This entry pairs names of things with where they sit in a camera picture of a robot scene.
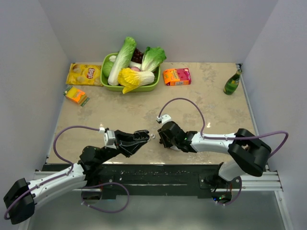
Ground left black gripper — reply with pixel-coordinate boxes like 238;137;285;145
98;129;147;164

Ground black earbud charging case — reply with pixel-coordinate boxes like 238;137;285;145
133;129;149;142

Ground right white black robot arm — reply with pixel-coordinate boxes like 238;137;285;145
158;121;272;188

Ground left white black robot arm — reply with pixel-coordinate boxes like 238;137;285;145
3;127;150;225

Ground orange pink snack box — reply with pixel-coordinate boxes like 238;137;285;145
163;68;191;86

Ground yellow napa cabbage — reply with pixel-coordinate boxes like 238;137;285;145
118;68;155;94

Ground green plastic basin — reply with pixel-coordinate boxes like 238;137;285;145
100;55;160;94

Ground pink onion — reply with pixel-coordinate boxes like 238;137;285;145
130;67;141;72

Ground green leaf lettuce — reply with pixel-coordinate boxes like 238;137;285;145
141;46;166;72

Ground orange yellow sponge pack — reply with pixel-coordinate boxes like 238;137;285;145
63;86;90;107

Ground green glass bottle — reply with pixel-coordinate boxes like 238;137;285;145
224;69;242;95

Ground round green cabbage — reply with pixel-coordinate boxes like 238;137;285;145
102;61;114;78

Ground dark red grapes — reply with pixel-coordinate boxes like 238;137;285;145
131;48;144;64

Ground green napa cabbage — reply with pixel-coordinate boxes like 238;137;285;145
108;36;137;86

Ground white radish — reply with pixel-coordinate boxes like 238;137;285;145
109;55;141;69

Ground yellow Lays chips bag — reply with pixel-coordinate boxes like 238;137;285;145
66;63;102;86

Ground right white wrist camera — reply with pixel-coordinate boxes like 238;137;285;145
156;115;172;125

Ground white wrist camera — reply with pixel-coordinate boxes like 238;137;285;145
99;127;116;149
156;115;172;125

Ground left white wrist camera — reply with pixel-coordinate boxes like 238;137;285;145
99;127;116;149

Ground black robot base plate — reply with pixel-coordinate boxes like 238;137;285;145
85;164;229;199

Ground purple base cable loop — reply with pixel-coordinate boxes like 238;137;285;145
81;181;130;213

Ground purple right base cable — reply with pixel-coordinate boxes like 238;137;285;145
214;177;243;207

